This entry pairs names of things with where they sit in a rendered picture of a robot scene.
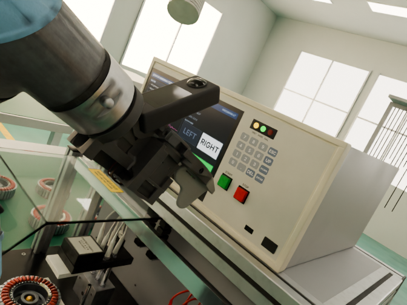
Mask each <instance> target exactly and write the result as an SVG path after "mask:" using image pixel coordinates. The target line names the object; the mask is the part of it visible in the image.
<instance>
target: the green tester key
mask: <svg viewBox="0 0 407 305"><path fill-rule="evenodd" d="M230 181H231V179H229V178H228V177H226V176H225V175H221V176H220V178H219V181H218V183H217V184H218V185H219V186H221V187H222V188H223V189H227V187H228V185H229V183H230Z"/></svg>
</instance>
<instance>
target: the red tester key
mask: <svg viewBox="0 0 407 305"><path fill-rule="evenodd" d="M247 194H248V192H246V191H245V190H244V189H242V188H241V187H237V189H236V192H235V193H234V195H233V197H234V198H236V199H237V200H238V201H240V202H244V200H245V198H246V196H247Z"/></svg>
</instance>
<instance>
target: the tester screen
mask: <svg viewBox="0 0 407 305"><path fill-rule="evenodd" d="M172 83H174V82H173V81H171V80H169V79H167V78H165V77H163V76H161V75H159V74H157V73H155V72H152V75H151V77H150V80H149V82H148V85H147V87H146V90H145V92H147V91H151V90H154V89H157V88H160V87H163V86H166V85H169V84H172ZM238 115H239V114H237V113H235V112H234V111H231V110H229V109H228V108H225V107H223V106H222V105H219V104H216V105H213V106H211V107H209V108H206V109H204V110H202V111H199V112H197V113H194V114H192V115H190V116H187V117H185V118H183V119H180V120H178V121H175V122H173V123H171V124H168V127H169V128H171V129H172V130H173V131H174V132H175V133H177V134H179V131H180V129H181V128H182V125H183V123H184V121H185V122H187V123H189V124H190V125H192V126H194V127H195V128H197V129H199V130H201V131H202V132H204V133H205V134H207V135H209V136H211V137H212V138H214V139H216V140H217V141H219V142H221V143H223V145H222V148H221V150H220V152H219V155H218V157H217V159H216V160H215V159H214V158H212V157H210V156H209V155H208V154H206V153H204V152H203V151H201V150H200V149H198V148H196V147H195V146H193V145H192V144H190V143H189V142H187V141H186V140H184V139H183V140H184V141H185V142H186V143H187V144H188V145H189V147H190V148H191V149H190V151H191V152H192V153H194V154H195V155H197V156H198V157H200V158H201V159H203V160H204V161H206V162H207V163H209V164H210V165H212V166H213V168H212V170H211V173H212V171H213V169H214V167H215V164H216V162H217V160H218V158H219V156H220V154H221V152H222V149H223V147H224V145H225V143H226V141H227V138H228V136H229V135H230V132H231V130H232V128H233V125H234V123H235V121H236V119H237V117H238Z"/></svg>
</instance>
